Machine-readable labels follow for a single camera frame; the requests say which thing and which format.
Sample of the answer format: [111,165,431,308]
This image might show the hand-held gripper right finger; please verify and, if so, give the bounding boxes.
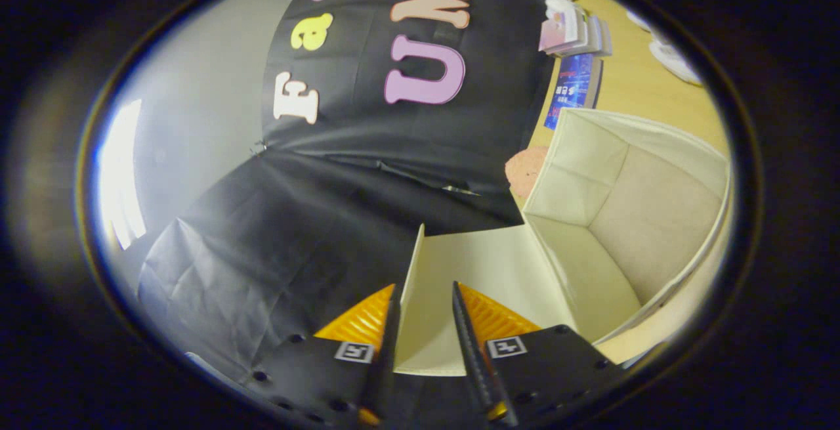
[451,280,625,429]

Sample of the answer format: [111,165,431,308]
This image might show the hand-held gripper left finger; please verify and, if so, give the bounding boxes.
[241,283,402,428]

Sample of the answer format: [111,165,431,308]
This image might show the beige fabric storage box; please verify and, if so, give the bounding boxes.
[392,108,733,378]

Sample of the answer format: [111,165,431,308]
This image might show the black backdrop cloth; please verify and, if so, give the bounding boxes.
[138,0,560,388]

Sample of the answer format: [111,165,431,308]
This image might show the orange round plush pad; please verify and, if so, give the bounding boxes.
[504,146,549,200]

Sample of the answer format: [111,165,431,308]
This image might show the blue cover book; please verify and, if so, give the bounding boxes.
[543,54,603,131]

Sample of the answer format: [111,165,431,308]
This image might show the pale grey book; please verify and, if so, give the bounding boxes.
[570,15,613,58]

